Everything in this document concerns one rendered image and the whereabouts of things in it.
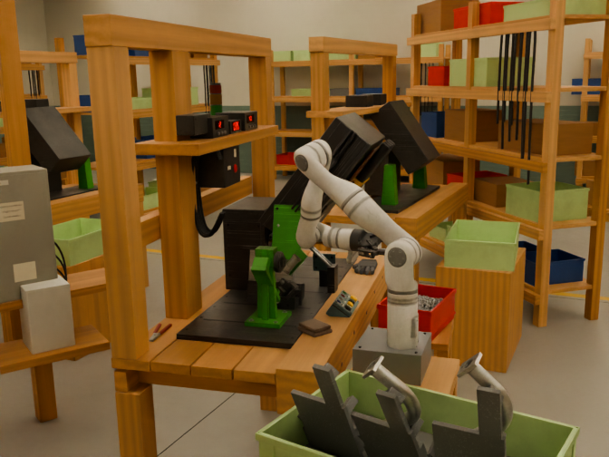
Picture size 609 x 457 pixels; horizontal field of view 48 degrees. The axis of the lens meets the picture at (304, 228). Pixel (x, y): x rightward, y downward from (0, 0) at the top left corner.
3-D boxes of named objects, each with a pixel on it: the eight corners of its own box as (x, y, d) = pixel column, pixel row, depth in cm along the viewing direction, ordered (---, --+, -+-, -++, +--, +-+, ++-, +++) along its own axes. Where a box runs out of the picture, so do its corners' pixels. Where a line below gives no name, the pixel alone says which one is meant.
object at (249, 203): (288, 272, 309) (286, 197, 302) (267, 292, 281) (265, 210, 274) (249, 269, 314) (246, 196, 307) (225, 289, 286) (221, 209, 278)
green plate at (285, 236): (305, 260, 272) (307, 206, 273) (299, 260, 264) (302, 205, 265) (277, 258, 275) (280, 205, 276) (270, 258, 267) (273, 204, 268)
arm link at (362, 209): (369, 188, 216) (355, 192, 208) (430, 250, 209) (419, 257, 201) (352, 209, 220) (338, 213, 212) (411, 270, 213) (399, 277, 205)
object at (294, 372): (392, 278, 348) (392, 249, 345) (321, 419, 207) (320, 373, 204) (364, 277, 352) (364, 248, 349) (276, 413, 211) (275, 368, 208)
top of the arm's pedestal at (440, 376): (459, 370, 225) (459, 358, 225) (447, 415, 196) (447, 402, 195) (363, 359, 235) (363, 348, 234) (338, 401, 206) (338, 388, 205)
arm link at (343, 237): (362, 250, 237) (346, 248, 240) (358, 223, 232) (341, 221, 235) (352, 266, 231) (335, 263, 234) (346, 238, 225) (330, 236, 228)
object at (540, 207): (533, 328, 485) (553, -33, 434) (400, 251, 701) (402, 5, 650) (598, 319, 499) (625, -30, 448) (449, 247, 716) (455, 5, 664)
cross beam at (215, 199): (252, 193, 348) (251, 175, 346) (120, 258, 225) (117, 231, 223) (243, 193, 349) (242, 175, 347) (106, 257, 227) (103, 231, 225)
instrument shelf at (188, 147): (278, 133, 317) (278, 124, 316) (198, 156, 232) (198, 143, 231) (227, 133, 323) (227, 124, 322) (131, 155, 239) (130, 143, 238)
